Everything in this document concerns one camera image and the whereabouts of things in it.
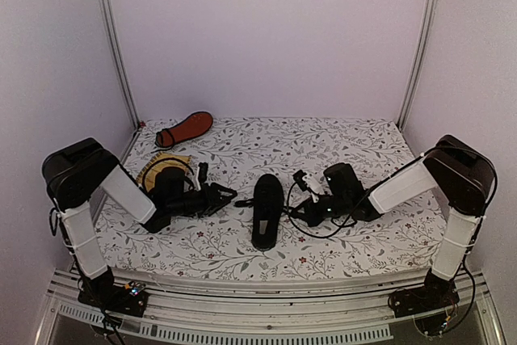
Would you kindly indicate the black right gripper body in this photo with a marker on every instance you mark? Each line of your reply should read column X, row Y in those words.
column 317, row 217

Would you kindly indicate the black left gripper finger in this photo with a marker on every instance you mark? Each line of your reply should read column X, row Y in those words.
column 224, row 191
column 217, row 203

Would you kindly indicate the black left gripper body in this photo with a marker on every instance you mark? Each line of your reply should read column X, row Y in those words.
column 200, row 204

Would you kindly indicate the black shoelace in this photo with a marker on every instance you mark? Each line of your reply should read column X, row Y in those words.
column 244, row 203

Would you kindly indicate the black shoe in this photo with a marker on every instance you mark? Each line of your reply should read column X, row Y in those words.
column 268, row 205

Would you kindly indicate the red-soled shoe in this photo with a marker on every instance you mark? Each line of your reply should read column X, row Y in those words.
column 195, row 125

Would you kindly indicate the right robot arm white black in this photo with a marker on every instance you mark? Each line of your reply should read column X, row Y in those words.
column 467, row 179

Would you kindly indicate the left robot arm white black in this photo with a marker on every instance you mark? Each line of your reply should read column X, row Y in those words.
column 167, row 188

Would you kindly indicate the floral tablecloth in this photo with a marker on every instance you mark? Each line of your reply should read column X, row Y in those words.
column 240, row 150

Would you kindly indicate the woven bamboo tray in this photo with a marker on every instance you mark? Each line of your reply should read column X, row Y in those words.
column 146, row 179

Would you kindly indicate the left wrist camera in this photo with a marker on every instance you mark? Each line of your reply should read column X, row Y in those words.
column 201, row 175

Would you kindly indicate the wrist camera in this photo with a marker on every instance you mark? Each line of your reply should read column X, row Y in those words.
column 201, row 175
column 308, row 182

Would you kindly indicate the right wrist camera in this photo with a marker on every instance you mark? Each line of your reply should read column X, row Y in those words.
column 308, row 182

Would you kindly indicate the front aluminium rail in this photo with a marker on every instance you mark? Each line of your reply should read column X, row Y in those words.
column 184, row 310

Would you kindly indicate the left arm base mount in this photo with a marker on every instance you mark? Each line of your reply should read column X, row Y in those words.
column 113, row 298

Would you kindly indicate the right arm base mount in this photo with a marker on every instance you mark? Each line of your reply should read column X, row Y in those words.
column 426, row 298

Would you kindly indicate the left aluminium frame post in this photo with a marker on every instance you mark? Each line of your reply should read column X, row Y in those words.
column 117, row 57

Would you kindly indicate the aluminium frame post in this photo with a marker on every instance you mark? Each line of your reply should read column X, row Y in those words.
column 418, row 63
column 117, row 57

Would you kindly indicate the right aluminium frame post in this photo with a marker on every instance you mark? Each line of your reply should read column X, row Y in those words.
column 418, row 63

